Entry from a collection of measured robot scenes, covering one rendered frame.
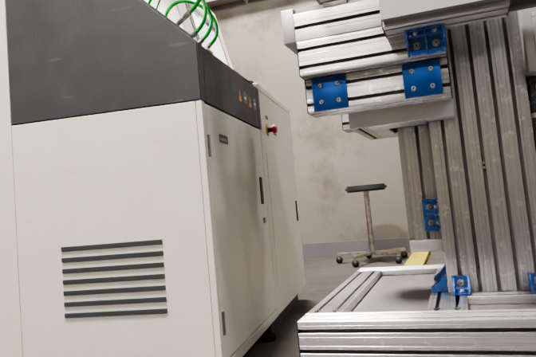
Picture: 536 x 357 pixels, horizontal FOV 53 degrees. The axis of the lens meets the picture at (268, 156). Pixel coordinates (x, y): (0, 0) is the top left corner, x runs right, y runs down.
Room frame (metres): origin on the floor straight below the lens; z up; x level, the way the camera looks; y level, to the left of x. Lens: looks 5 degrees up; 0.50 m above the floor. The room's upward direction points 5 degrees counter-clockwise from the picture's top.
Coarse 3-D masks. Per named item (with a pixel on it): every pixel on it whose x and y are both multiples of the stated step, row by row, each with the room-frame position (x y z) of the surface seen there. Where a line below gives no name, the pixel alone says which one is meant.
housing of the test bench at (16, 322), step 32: (0, 0) 1.53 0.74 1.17; (0, 32) 1.53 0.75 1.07; (0, 64) 1.53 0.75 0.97; (0, 96) 1.53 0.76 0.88; (0, 128) 1.53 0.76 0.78; (0, 160) 1.53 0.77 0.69; (0, 192) 1.54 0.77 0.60; (0, 224) 1.54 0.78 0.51; (0, 256) 1.54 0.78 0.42; (0, 288) 1.54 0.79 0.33; (0, 320) 1.54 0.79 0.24; (0, 352) 1.54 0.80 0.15
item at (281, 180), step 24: (144, 0) 2.18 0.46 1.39; (168, 0) 2.16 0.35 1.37; (192, 0) 2.45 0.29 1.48; (264, 96) 2.19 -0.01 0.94; (264, 120) 2.15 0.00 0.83; (288, 120) 2.71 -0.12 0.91; (264, 144) 2.11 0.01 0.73; (288, 144) 2.64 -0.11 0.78; (288, 168) 2.57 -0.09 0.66; (288, 192) 2.51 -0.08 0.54; (288, 216) 2.46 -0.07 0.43; (288, 240) 2.41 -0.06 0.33; (288, 264) 2.36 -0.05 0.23; (288, 288) 2.32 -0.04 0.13; (288, 312) 2.48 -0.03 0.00
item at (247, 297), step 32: (224, 128) 1.59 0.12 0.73; (256, 128) 2.00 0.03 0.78; (224, 160) 1.56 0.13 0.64; (256, 160) 1.95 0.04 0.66; (224, 192) 1.54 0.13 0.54; (256, 192) 1.91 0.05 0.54; (224, 224) 1.51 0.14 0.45; (256, 224) 1.87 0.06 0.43; (224, 256) 1.49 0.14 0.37; (256, 256) 1.83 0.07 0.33; (224, 288) 1.47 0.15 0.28; (256, 288) 1.80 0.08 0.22; (224, 320) 1.44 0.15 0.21; (256, 320) 1.76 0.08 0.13
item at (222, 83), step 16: (208, 64) 1.49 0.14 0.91; (224, 64) 1.65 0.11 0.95; (208, 80) 1.48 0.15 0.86; (224, 80) 1.63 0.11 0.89; (240, 80) 1.82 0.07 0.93; (208, 96) 1.46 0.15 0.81; (224, 96) 1.62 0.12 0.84; (256, 96) 2.04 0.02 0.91; (224, 112) 1.63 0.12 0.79; (240, 112) 1.79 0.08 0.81; (256, 112) 2.02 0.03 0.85
